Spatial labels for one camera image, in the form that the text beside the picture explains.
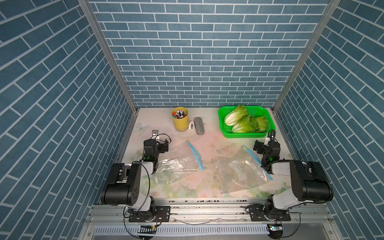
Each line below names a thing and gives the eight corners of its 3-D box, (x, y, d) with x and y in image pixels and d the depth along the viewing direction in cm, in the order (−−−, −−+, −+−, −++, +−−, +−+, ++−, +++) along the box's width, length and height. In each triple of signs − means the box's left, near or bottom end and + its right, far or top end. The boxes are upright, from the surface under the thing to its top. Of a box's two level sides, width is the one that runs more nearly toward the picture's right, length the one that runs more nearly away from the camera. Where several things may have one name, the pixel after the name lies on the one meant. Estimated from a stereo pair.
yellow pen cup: (172, 131, 107) (170, 119, 97) (174, 119, 115) (172, 106, 105) (187, 131, 108) (186, 119, 97) (188, 119, 115) (187, 106, 105)
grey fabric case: (197, 135, 106) (197, 133, 104) (193, 119, 116) (193, 117, 114) (205, 134, 107) (205, 132, 105) (201, 118, 117) (201, 116, 115)
